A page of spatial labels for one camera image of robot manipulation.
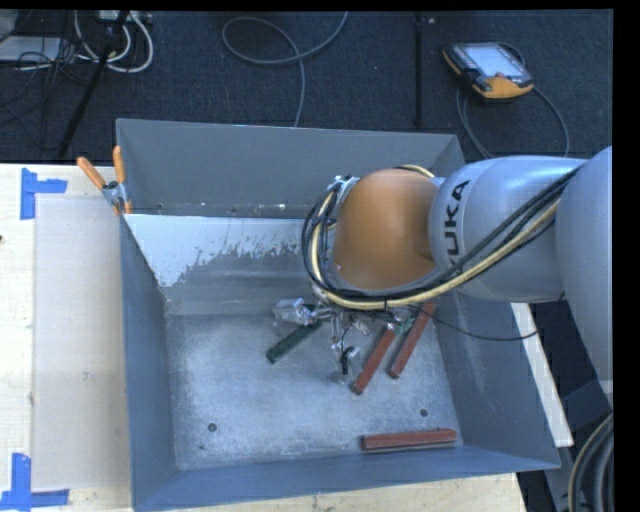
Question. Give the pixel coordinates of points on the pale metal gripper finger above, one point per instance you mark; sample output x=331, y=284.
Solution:
x=303, y=316
x=289, y=305

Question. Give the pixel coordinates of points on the dark green flat block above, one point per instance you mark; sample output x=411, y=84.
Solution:
x=290, y=344

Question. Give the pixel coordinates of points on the red-brown flat block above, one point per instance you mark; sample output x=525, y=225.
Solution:
x=407, y=440
x=374, y=361
x=411, y=341

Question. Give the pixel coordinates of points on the grey metal bin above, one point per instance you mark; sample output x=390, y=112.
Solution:
x=300, y=400

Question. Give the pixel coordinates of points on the pale wood flat board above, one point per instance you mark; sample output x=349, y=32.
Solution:
x=80, y=325

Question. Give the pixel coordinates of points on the black cylinder on white bracket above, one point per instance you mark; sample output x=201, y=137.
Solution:
x=345, y=358

